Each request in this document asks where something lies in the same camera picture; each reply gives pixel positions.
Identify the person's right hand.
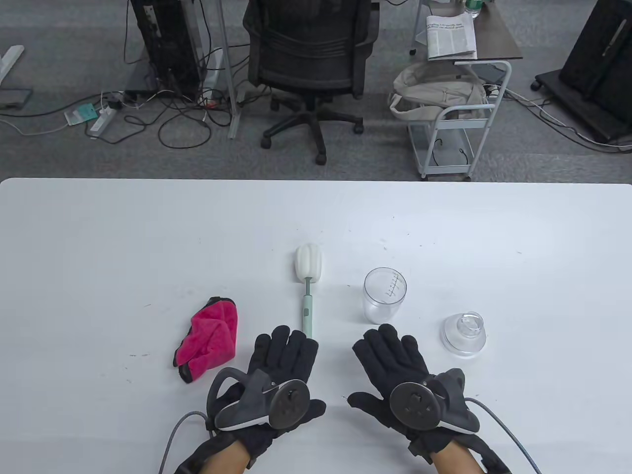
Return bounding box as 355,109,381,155
348,323,480,464

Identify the person's left hand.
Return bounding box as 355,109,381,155
212,325,327,467

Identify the clear shaker cup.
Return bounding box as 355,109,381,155
363,267,408,325

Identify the pink microfibre cloth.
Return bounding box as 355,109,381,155
173,296,238,384

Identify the clear domed cup lid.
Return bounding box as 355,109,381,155
441,311,487,358

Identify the white green cup brush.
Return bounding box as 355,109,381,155
295,244,324,341

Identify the person's left forearm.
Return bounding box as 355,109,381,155
200,438,250,474

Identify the person's right forearm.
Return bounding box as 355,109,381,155
432,441,487,474

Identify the grey left hand controller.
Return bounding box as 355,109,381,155
206,368,312,431

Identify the grey hand controller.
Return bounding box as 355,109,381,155
206,368,312,431
390,368,480,435

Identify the grey right hand controller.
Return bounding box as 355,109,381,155
390,368,480,435

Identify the white metal cart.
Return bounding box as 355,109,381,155
407,60,513,182

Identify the beige backpack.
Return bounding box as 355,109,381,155
388,62,489,121

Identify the white power strip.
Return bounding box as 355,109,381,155
89,106,118,139

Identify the white metal desk leg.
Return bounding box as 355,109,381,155
180,0,242,140

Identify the black mesh office chair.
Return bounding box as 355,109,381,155
243,0,381,166

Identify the teal flat packet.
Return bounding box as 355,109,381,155
64,104,97,126

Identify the folded newspaper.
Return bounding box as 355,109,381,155
426,14,478,61

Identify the black computer tower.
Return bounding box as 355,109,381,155
129,0,205,97

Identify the brown side table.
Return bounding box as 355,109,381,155
410,0,524,62

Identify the black wheeled stand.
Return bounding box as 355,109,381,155
531,0,632,145

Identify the dark grey flat pad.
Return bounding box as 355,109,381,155
0,88,33,110

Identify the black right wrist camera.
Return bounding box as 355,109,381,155
407,439,435,465

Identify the grey right glove cable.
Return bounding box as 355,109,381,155
467,397,541,474

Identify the grey glove cable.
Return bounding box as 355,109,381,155
467,397,541,474
159,411,219,474

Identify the grey left glove cable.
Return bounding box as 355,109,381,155
159,411,219,474

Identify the black left wrist strap unit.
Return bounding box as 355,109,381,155
174,437,218,474

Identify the black wrist strap unit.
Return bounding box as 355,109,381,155
174,437,218,474
467,434,512,474

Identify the black right wrist strap unit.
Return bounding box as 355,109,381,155
467,434,512,474

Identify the black floor cable tangle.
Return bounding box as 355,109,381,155
123,84,233,150

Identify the white floor cable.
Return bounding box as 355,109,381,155
504,89,632,151

